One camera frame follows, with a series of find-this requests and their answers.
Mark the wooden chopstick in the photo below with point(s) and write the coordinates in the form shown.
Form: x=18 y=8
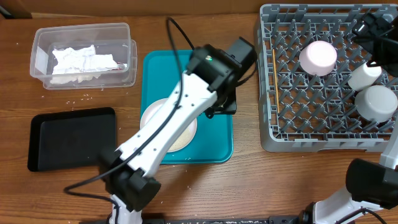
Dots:
x=275 y=80

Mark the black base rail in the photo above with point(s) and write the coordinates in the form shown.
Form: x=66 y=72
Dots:
x=289 y=219

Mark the small white plate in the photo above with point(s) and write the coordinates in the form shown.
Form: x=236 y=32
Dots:
x=318 y=58

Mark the grey small bowl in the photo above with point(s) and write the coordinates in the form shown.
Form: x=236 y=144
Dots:
x=376 y=103

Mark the white cup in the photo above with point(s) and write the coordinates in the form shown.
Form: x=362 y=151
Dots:
x=363 y=77

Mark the clear plastic bin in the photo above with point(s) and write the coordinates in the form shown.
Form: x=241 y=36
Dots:
x=108 y=38

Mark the black plastic tray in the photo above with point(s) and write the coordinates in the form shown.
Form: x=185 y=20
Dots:
x=70 y=139

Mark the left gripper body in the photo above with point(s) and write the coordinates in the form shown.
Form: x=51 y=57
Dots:
x=224 y=103

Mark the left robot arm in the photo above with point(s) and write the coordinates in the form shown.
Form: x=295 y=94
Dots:
x=210 y=77

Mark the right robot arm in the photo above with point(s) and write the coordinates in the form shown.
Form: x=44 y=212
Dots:
x=369 y=187

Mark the white napkin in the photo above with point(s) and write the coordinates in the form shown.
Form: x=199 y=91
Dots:
x=73 y=61
x=99 y=63

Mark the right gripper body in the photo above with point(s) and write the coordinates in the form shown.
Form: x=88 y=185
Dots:
x=381 y=42

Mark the large white plate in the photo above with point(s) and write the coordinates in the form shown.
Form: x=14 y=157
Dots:
x=184 y=139

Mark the teal serving tray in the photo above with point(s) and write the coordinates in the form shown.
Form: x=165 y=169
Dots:
x=213 y=140

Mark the grey dishwasher rack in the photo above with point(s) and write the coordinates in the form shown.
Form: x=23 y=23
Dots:
x=316 y=113

